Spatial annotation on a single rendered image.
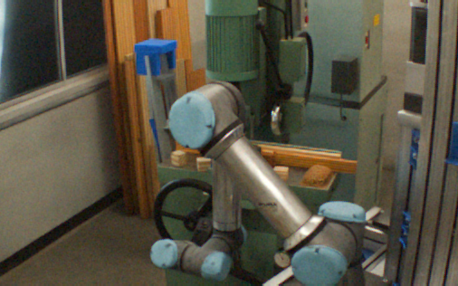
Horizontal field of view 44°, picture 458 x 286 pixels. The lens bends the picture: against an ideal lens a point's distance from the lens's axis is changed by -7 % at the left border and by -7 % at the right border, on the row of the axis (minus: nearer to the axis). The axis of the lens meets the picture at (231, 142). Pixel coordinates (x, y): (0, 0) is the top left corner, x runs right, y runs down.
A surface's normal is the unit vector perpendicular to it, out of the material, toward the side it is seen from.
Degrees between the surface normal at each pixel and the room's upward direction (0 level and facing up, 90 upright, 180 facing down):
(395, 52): 90
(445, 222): 90
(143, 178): 87
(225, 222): 91
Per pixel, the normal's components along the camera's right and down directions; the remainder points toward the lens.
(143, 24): 0.90, 0.09
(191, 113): -0.51, 0.21
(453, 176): -0.66, 0.26
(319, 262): -0.34, 0.41
